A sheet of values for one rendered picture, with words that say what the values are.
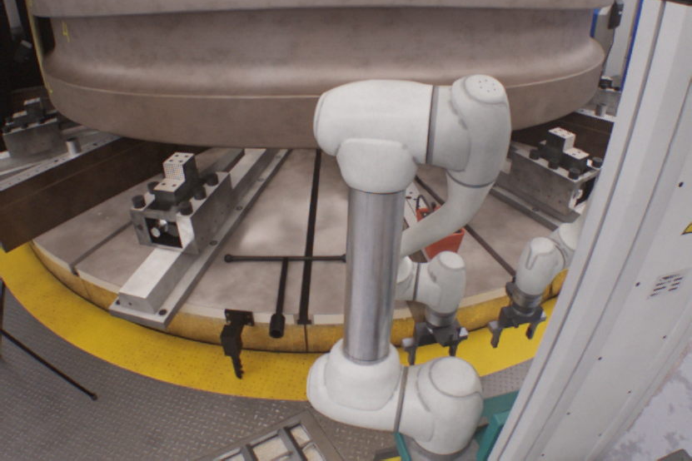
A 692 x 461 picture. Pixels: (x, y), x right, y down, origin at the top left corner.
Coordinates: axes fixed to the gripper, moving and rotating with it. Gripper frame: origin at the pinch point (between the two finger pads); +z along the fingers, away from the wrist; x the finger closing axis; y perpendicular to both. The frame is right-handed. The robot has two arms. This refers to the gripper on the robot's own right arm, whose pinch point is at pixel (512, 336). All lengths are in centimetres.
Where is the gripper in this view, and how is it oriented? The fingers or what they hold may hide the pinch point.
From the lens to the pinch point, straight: 152.3
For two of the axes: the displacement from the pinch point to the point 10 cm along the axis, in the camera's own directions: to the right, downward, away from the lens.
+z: 0.0, 8.5, 5.3
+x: 9.8, -1.0, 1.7
